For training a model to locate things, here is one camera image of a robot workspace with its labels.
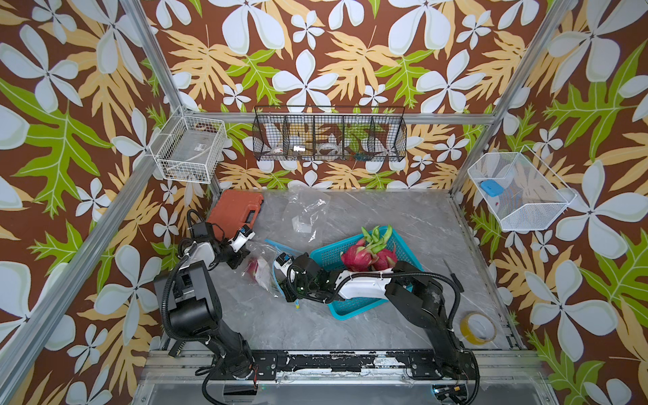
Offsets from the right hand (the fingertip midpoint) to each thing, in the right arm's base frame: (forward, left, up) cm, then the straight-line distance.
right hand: (274, 287), depth 85 cm
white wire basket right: (+22, -83, +22) cm, 89 cm away
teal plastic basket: (+12, -20, 0) cm, 24 cm away
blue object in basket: (+28, -76, +20) cm, 83 cm away
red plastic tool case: (+36, +22, -1) cm, 42 cm away
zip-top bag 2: (+33, -9, +1) cm, 34 cm away
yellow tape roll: (-12, -68, -6) cm, 69 cm away
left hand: (+15, +13, +1) cm, 20 cm away
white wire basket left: (+38, +29, +30) cm, 57 cm away
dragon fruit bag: (+7, +8, +4) cm, 11 cm away
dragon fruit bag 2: (+8, -38, +5) cm, 39 cm away
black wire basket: (+52, -20, +26) cm, 62 cm away
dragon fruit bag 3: (+8, -29, +7) cm, 31 cm away
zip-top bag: (+5, +5, +4) cm, 9 cm away
